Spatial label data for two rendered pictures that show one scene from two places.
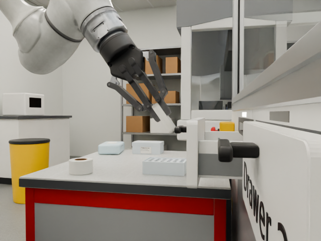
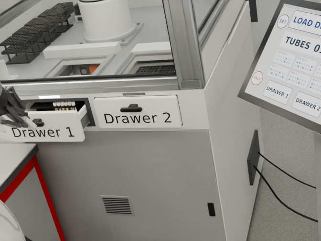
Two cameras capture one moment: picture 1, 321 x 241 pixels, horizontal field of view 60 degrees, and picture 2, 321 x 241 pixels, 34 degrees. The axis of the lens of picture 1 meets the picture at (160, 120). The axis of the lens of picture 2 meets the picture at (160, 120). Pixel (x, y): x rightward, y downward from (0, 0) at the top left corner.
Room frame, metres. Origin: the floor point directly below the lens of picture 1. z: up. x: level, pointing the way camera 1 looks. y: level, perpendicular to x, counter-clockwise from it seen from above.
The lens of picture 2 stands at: (-0.11, 1.42, 1.66)
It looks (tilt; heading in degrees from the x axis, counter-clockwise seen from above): 28 degrees down; 281
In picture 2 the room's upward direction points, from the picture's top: 12 degrees counter-clockwise
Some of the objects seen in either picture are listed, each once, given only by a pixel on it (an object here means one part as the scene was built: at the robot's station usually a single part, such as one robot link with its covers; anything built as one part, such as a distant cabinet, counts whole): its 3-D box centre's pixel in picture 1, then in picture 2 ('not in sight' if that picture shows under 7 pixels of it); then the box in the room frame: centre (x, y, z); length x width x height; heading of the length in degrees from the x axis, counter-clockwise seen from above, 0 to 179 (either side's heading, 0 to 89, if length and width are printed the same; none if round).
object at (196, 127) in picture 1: (197, 144); (42, 126); (0.58, -0.08, 0.87); 0.29 x 0.02 x 0.11; 169
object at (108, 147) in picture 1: (112, 147); not in sight; (1.27, 0.22, 0.78); 0.15 x 0.10 x 0.04; 179
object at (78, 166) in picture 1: (80, 166); not in sight; (0.83, 0.24, 0.78); 0.07 x 0.07 x 0.04
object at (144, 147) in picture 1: (148, 147); not in sight; (1.25, 0.05, 0.79); 0.13 x 0.09 x 0.05; 78
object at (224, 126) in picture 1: (225, 133); not in sight; (0.89, -0.21, 0.88); 0.07 x 0.05 x 0.07; 169
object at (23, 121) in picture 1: (28, 135); not in sight; (4.14, 1.97, 0.61); 1.15 x 0.72 x 1.22; 164
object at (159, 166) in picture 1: (165, 166); not in sight; (0.84, -0.02, 0.78); 0.12 x 0.08 x 0.04; 77
